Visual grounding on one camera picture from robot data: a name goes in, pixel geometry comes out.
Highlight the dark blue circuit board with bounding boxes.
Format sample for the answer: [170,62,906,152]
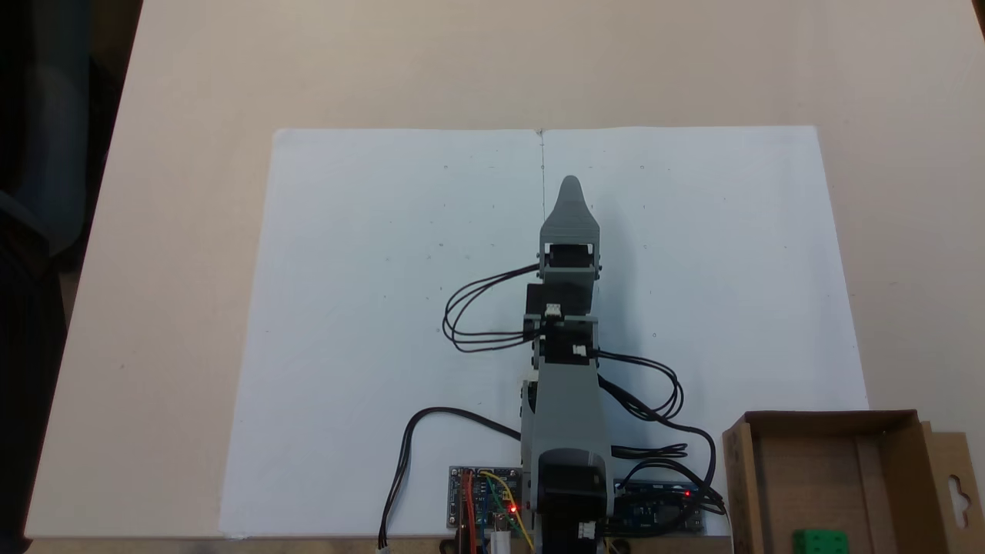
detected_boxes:
[614,481,706,536]

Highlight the circuit board with coloured wires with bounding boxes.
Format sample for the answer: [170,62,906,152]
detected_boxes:
[448,466,526,533]

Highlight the yellow wire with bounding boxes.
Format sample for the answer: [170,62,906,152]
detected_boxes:
[480,470,538,554]

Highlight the black gripper motor cable loop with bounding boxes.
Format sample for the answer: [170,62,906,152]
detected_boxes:
[441,263,542,355]

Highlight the black cable with white connector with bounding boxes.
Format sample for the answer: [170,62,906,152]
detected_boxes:
[376,407,524,552]

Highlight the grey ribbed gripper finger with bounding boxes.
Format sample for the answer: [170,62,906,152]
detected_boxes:
[539,175,601,246]

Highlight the brown cardboard box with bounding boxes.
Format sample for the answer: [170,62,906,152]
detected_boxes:
[722,409,985,554]

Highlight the black base cable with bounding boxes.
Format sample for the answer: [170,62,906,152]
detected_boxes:
[610,422,729,539]

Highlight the dark blue chair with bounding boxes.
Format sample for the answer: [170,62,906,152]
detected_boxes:
[0,0,144,262]

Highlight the green dice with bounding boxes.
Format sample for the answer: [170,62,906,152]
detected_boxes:
[792,527,850,554]

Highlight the orange wire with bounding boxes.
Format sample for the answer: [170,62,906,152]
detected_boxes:
[459,471,479,554]

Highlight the black elbow motor cable loop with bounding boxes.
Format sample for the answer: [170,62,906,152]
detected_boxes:
[593,349,686,424]

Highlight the white paper sheet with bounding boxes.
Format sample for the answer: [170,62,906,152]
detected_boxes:
[218,128,547,539]
[539,125,870,537]

